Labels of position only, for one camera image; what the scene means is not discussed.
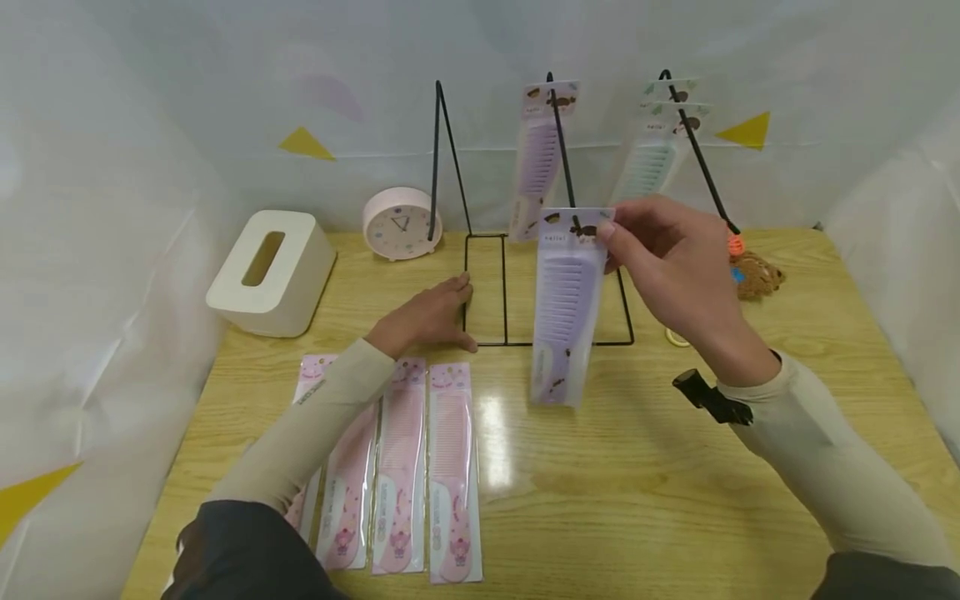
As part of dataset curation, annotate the black wrist band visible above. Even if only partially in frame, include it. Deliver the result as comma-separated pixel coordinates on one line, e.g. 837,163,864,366
672,369,754,427

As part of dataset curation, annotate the pink round clock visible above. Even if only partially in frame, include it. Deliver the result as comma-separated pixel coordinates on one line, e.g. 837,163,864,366
362,187,443,262

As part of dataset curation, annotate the person's left forearm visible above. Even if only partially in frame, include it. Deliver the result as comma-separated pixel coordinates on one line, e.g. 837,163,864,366
161,337,397,600

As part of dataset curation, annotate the person's left hand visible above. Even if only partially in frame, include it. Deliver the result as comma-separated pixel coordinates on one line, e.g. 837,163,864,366
363,273,479,361

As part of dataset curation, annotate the person's right hand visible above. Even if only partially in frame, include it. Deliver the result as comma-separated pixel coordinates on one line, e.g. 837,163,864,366
597,197,781,388

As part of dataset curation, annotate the cream tissue box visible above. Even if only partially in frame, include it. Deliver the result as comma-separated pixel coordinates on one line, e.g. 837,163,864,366
206,210,338,338

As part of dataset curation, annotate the brown plush hair tie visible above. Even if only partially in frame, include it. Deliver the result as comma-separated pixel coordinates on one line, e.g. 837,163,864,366
727,235,788,301

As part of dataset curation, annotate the purple comb packet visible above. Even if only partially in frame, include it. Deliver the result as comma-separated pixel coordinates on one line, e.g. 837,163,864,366
528,207,617,409
508,81,581,243

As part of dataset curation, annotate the pink comb packet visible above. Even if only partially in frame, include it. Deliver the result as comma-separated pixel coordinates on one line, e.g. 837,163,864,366
285,354,340,534
315,402,380,572
371,358,428,576
427,362,483,584

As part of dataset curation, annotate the black wire display rack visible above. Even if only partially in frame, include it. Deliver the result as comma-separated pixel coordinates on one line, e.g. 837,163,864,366
428,71,743,348

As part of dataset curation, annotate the person's right forearm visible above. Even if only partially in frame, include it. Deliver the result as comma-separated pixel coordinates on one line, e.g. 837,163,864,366
716,350,960,600

